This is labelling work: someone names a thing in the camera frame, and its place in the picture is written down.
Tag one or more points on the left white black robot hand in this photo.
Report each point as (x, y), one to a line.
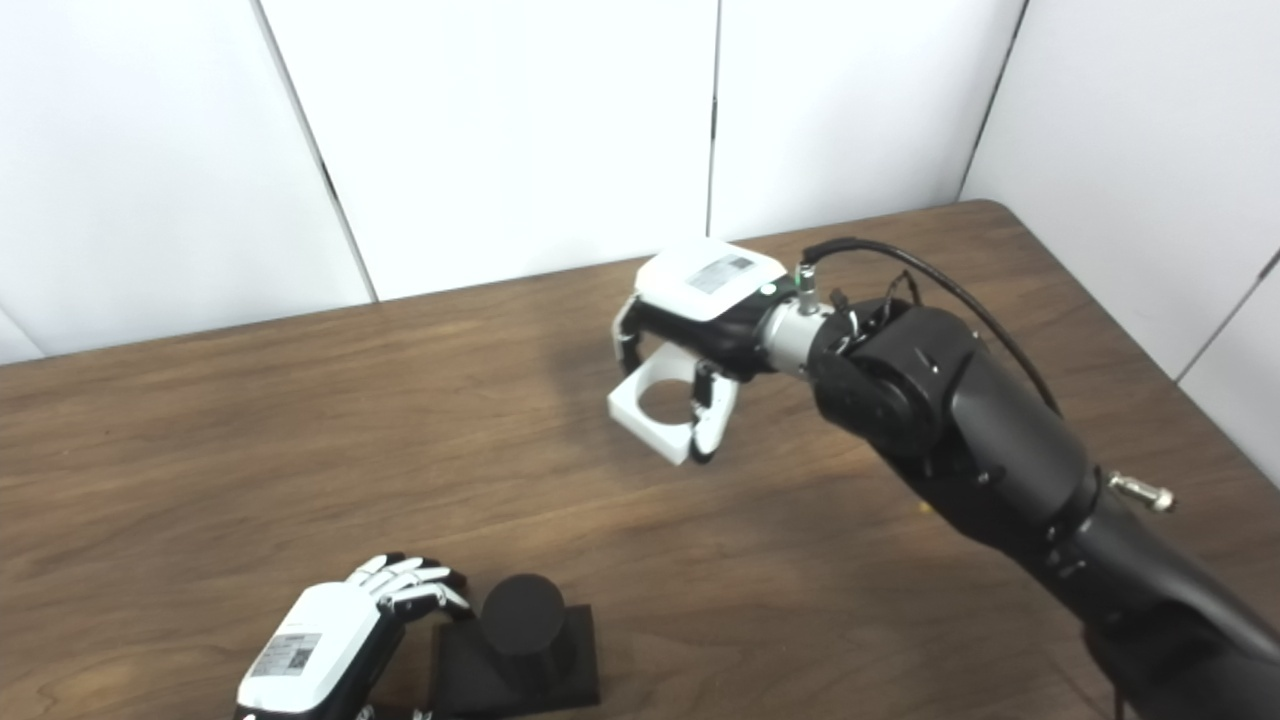
(315, 640)

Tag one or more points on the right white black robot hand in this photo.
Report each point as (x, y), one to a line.
(700, 280)

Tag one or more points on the white square piece with hole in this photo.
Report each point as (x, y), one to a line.
(640, 425)

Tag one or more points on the black peg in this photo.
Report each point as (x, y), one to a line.
(525, 610)

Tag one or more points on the silver plug on right arm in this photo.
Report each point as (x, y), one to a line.
(1145, 492)

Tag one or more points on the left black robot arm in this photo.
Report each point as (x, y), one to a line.
(250, 714)

